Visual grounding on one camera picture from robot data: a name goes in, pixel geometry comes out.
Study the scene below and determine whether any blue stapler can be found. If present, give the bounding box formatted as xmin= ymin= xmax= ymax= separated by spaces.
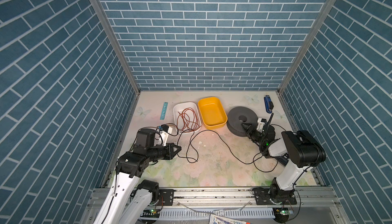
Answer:
xmin=264 ymin=95 xmax=274 ymax=113

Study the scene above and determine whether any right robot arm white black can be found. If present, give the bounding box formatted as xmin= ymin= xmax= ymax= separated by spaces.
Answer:
xmin=242 ymin=123 xmax=327 ymax=205

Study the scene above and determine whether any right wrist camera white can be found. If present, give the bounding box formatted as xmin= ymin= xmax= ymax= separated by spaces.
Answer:
xmin=257 ymin=118 xmax=267 ymax=132

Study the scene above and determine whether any yellow plastic tray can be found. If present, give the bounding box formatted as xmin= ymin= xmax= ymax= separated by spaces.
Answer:
xmin=198 ymin=96 xmax=228 ymax=130

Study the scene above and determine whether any white plastic tray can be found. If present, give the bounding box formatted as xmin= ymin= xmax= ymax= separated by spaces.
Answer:
xmin=173 ymin=102 xmax=202 ymax=134

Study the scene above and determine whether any black cable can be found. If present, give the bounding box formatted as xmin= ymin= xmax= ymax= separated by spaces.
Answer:
xmin=176 ymin=122 xmax=290 ymax=173

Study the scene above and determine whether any black remote control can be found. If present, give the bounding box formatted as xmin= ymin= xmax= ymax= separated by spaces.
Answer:
xmin=275 ymin=155 xmax=290 ymax=166

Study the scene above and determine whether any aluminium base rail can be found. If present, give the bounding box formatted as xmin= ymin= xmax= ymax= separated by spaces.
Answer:
xmin=80 ymin=186 xmax=350 ymax=224

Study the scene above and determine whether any red cable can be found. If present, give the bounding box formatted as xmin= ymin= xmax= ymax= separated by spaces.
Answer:
xmin=176 ymin=107 xmax=202 ymax=133

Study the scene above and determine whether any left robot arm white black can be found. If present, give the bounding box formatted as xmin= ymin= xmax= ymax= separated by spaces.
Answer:
xmin=94 ymin=125 xmax=182 ymax=224

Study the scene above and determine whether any grey cable spool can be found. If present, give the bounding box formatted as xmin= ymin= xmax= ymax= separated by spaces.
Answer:
xmin=227 ymin=106 xmax=258 ymax=137

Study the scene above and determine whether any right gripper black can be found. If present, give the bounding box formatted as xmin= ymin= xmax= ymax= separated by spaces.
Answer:
xmin=242 ymin=122 xmax=266 ymax=147

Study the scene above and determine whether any left green circuit board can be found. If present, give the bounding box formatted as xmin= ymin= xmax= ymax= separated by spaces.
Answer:
xmin=140 ymin=209 xmax=161 ymax=219

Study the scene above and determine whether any right green circuit board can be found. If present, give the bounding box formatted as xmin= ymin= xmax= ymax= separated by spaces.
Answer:
xmin=273 ymin=208 xmax=294 ymax=224

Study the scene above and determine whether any green circuit board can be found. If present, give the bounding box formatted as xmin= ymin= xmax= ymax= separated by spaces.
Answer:
xmin=273 ymin=208 xmax=294 ymax=224
xmin=140 ymin=209 xmax=161 ymax=219

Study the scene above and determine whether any printed paper sheet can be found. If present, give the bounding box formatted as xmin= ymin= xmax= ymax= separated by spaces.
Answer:
xmin=209 ymin=214 xmax=250 ymax=224

